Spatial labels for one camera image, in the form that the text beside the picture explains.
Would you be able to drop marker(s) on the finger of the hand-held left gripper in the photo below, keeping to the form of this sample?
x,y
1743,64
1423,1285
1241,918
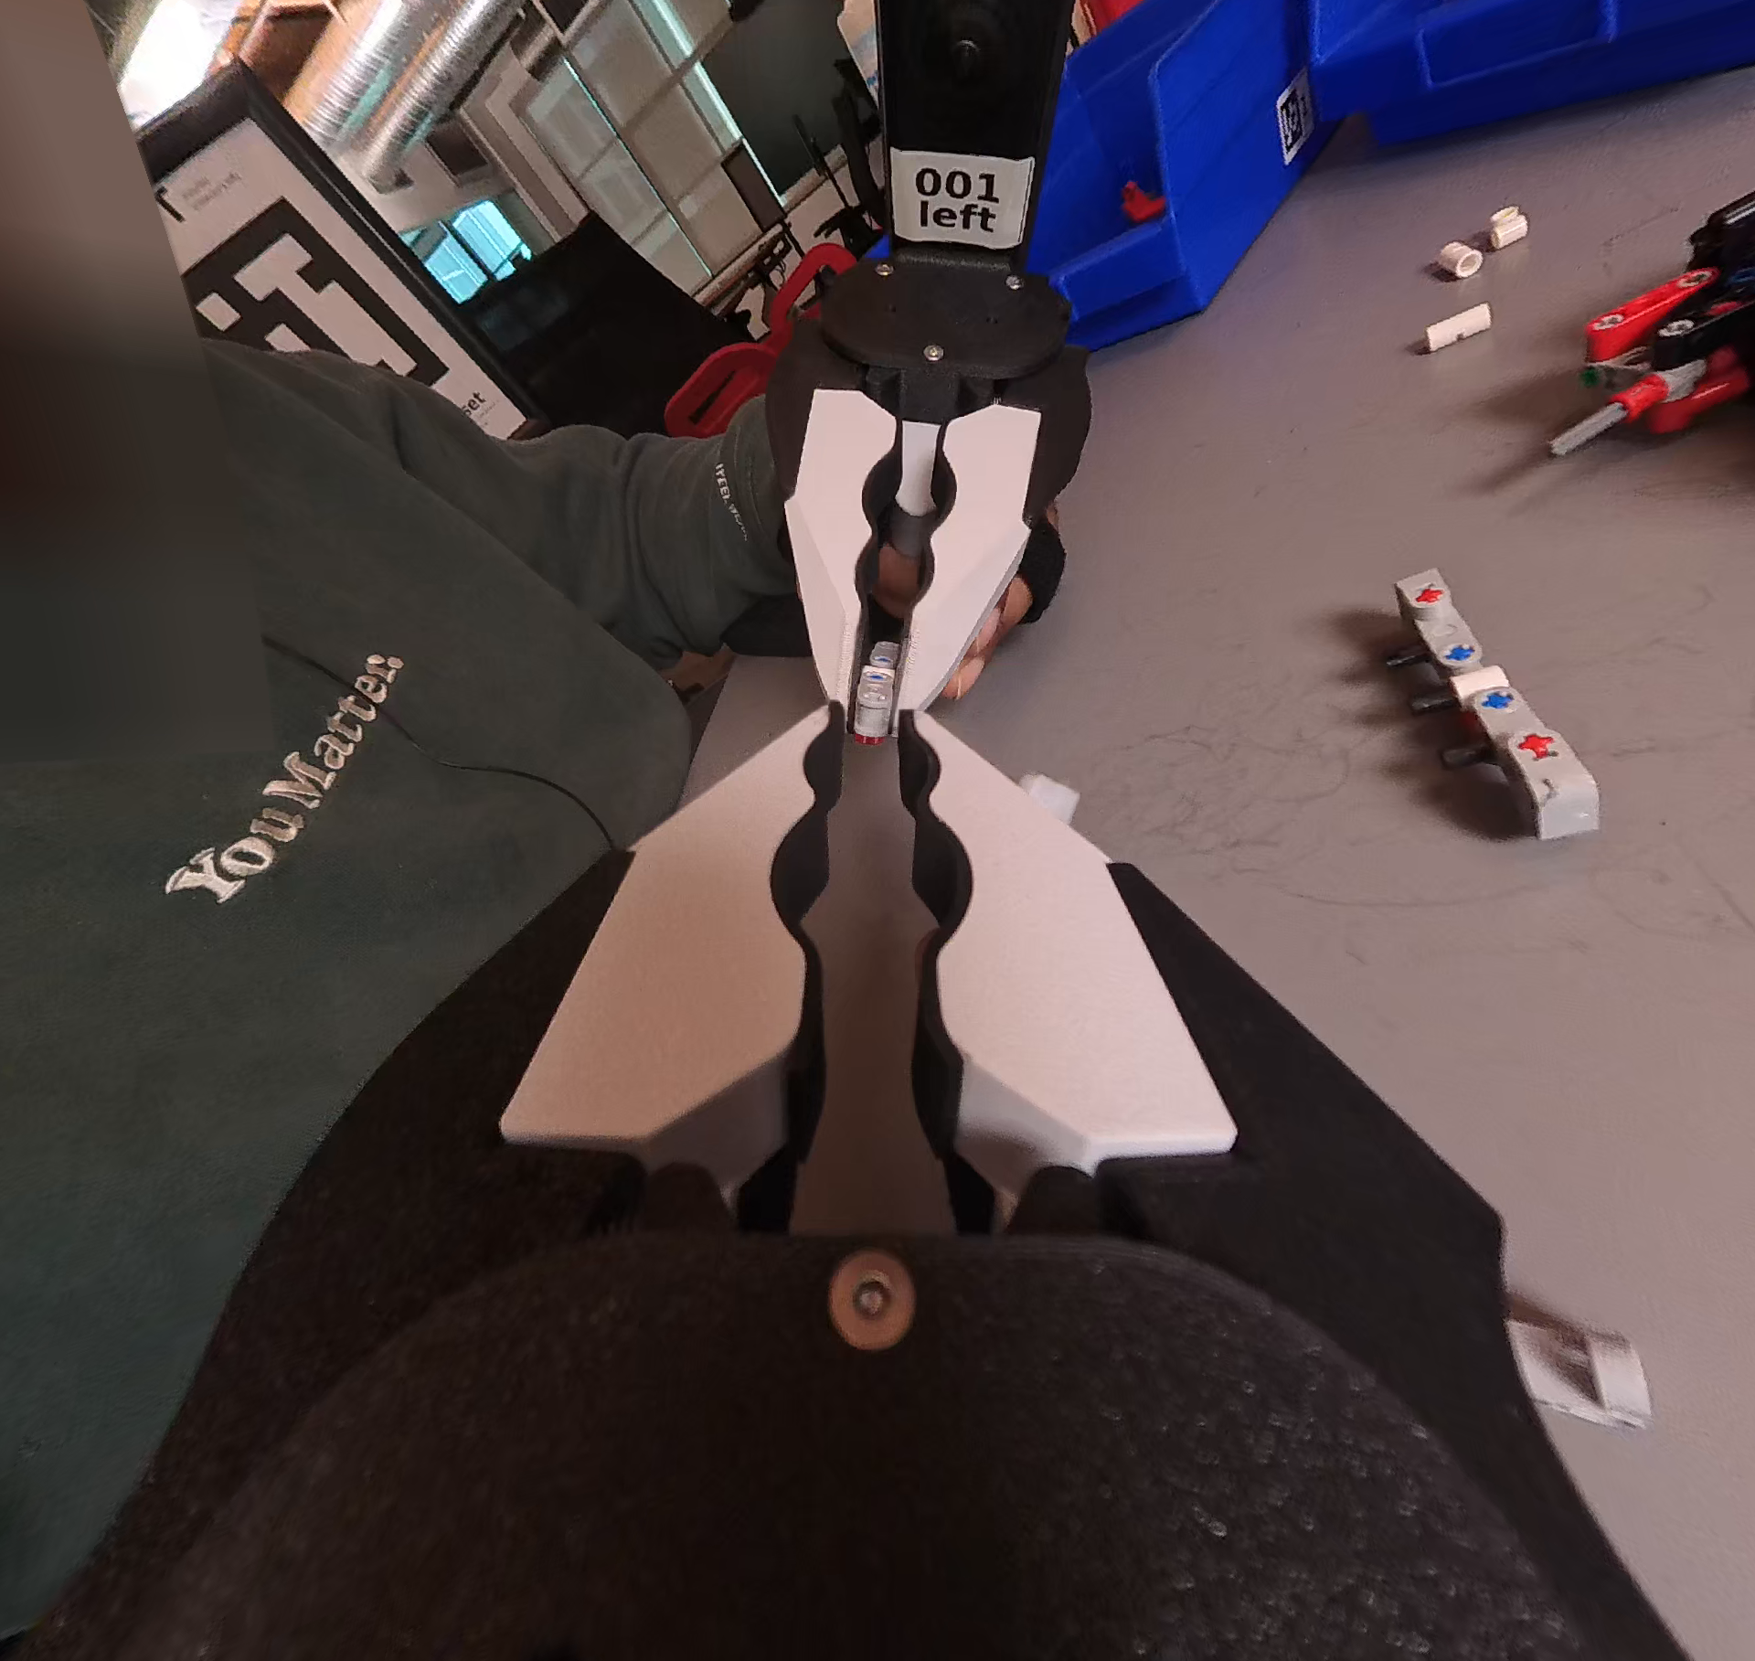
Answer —
x,y
994,497
830,510

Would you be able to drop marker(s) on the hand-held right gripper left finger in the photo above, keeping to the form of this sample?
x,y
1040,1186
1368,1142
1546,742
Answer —
x,y
673,1004

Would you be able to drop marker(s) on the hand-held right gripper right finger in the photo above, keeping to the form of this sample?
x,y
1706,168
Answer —
x,y
1071,1004

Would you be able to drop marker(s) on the grey lego liftarm blue pin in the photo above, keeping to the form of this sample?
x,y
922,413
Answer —
x,y
887,658

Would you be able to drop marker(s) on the person's left forearm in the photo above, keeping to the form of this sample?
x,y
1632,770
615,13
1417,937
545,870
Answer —
x,y
659,524

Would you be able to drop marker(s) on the small white lego piece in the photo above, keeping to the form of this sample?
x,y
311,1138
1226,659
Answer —
x,y
1052,797

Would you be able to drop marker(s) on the red curved lego piece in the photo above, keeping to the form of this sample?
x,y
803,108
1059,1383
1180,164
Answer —
x,y
1144,204

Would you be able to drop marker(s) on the white lego tube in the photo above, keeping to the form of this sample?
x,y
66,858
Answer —
x,y
1456,328

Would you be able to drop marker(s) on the white lego bush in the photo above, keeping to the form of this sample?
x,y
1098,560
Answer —
x,y
1458,261
1509,227

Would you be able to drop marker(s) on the grey lego assembly with pins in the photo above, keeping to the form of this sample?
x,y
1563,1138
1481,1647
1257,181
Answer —
x,y
1557,792

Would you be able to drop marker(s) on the partly built lego car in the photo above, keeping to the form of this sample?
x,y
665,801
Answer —
x,y
1680,346

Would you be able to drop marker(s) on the person's left hand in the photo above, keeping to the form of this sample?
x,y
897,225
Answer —
x,y
1002,627

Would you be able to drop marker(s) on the red plastic container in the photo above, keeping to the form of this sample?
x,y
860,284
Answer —
x,y
742,372

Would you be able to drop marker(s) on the black panel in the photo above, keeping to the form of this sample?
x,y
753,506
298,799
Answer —
x,y
631,319

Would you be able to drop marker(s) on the blue plastic bin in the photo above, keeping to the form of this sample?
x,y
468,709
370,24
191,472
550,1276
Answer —
x,y
1207,112

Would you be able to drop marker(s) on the green hoodie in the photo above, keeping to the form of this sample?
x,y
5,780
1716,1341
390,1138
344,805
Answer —
x,y
275,1004

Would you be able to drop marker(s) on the printed cardboard box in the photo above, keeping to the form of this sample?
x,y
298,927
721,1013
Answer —
x,y
302,263

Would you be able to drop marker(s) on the blue bin with bags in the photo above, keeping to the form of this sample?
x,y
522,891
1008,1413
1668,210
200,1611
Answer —
x,y
1509,57

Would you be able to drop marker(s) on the silver air duct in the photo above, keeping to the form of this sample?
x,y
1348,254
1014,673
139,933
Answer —
x,y
413,30

